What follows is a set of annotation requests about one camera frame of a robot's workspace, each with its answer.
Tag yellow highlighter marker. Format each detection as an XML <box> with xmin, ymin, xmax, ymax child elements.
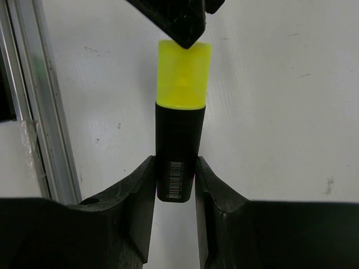
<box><xmin>155</xmin><ymin>40</ymin><xmax>211</xmax><ymax>203</ymax></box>

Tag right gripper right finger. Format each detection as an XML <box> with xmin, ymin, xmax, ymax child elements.
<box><xmin>195</xmin><ymin>157</ymin><xmax>358</xmax><ymax>268</ymax></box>

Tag aluminium front rail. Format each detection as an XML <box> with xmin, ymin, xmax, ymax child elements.
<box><xmin>1</xmin><ymin>1</ymin><xmax>81</xmax><ymax>205</ymax></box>

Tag white foil cover sheet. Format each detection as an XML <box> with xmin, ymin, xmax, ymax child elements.
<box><xmin>1</xmin><ymin>120</ymin><xmax>50</xmax><ymax>198</ymax></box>

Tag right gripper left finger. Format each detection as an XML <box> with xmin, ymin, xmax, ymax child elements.
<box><xmin>1</xmin><ymin>156</ymin><xmax>156</xmax><ymax>268</ymax></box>

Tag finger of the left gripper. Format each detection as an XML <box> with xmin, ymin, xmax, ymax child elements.
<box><xmin>128</xmin><ymin>0</ymin><xmax>224</xmax><ymax>49</ymax></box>

